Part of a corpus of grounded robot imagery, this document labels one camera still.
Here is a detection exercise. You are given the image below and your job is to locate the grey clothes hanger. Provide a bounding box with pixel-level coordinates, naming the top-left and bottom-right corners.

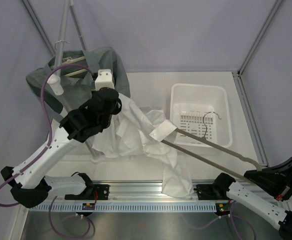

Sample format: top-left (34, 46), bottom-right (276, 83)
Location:
top-left (173, 112), bottom-right (263, 171)

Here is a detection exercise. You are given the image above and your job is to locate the aluminium mounting rail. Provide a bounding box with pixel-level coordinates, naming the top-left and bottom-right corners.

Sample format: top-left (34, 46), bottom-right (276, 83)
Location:
top-left (18, 181), bottom-right (291, 202)

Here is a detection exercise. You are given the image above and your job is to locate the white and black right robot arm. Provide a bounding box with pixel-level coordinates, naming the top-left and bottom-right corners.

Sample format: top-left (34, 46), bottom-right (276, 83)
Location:
top-left (212, 157), bottom-right (292, 240)

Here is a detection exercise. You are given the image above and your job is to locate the grey-green shirt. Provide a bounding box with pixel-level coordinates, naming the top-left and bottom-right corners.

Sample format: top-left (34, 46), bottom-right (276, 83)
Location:
top-left (25, 47), bottom-right (131, 122)

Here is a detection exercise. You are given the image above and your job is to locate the beige clothes hanger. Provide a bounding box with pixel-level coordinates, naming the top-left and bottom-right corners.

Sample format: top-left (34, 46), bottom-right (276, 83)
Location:
top-left (61, 53), bottom-right (88, 78)

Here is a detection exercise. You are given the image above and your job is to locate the aluminium frame post right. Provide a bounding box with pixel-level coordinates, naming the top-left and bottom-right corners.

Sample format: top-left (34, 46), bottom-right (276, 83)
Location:
top-left (237, 0), bottom-right (285, 77)

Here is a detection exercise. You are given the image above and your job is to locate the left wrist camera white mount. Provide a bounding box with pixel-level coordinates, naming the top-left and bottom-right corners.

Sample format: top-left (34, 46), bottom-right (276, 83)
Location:
top-left (94, 69), bottom-right (115, 91)

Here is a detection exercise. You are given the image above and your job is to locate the white slotted cable duct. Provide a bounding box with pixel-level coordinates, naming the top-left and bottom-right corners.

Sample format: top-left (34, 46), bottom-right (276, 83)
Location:
top-left (30, 201), bottom-right (217, 213)

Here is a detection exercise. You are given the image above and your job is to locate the white shirt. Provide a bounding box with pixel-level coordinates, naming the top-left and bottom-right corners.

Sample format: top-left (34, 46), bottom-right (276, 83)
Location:
top-left (90, 94), bottom-right (193, 198)

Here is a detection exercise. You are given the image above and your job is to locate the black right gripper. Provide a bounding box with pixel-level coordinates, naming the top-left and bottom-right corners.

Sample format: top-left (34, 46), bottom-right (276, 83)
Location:
top-left (244, 154), bottom-right (292, 199)

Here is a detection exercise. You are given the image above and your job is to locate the grey clothes rack stand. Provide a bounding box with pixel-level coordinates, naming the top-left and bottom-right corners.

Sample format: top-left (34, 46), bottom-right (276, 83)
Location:
top-left (53, 0), bottom-right (100, 160)

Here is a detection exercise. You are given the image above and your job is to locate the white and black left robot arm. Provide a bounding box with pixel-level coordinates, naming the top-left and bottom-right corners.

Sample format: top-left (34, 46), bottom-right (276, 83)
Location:
top-left (0, 87), bottom-right (122, 208)

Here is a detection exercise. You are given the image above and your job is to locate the aluminium frame post left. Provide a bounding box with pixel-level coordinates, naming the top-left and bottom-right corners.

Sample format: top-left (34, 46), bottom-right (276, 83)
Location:
top-left (20, 0), bottom-right (56, 56)

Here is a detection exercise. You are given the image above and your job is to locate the white plastic basket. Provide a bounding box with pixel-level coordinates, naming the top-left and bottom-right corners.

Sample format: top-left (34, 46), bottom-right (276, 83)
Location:
top-left (169, 83), bottom-right (233, 149)

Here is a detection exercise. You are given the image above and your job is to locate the aluminium frame post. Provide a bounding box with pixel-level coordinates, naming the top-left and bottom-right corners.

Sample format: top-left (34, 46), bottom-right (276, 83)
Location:
top-left (237, 0), bottom-right (285, 77)
top-left (20, 0), bottom-right (56, 56)

